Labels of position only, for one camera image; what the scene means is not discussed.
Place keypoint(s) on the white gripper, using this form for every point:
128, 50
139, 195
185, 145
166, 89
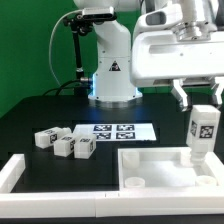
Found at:
159, 56

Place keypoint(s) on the white square tabletop part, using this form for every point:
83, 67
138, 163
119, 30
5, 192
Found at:
166, 167

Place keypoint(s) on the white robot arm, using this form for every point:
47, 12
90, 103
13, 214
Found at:
114, 22

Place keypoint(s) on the paper sheet with tags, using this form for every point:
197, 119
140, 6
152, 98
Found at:
118, 132

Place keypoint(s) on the white left fence bar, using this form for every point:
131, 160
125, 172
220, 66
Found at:
11, 172

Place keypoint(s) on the white front fence bar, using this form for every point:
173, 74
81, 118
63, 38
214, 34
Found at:
197, 200

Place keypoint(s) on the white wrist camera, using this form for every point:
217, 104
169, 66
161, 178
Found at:
162, 19

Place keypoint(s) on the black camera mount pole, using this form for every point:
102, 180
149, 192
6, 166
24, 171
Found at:
79, 27

